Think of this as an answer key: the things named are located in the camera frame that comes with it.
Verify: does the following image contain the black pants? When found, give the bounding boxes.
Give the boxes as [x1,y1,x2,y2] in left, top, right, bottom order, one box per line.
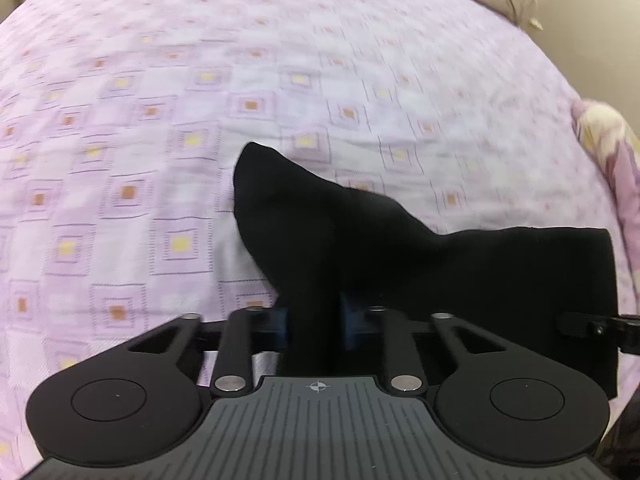
[232,141,622,402]

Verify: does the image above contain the purple floral quilt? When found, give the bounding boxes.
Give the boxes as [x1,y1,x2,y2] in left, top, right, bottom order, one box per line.
[570,97,640,313]

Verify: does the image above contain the purple checked bedsheet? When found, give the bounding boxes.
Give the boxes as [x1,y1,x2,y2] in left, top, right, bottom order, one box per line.
[0,0,632,461]

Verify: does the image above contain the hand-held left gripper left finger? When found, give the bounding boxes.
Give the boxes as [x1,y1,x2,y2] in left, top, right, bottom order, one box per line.
[127,307,290,394]

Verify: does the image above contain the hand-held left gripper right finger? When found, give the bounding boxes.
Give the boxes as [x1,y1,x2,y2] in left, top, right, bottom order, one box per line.
[340,300,507,394]

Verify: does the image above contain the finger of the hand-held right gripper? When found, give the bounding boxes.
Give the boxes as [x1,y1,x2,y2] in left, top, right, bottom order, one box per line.
[556,311,640,357]

